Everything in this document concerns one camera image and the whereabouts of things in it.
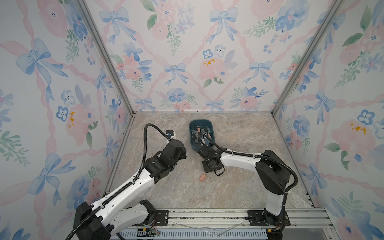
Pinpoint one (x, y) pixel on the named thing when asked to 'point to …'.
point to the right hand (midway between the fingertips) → (208, 167)
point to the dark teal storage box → (201, 133)
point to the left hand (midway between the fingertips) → (182, 145)
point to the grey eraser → (203, 131)
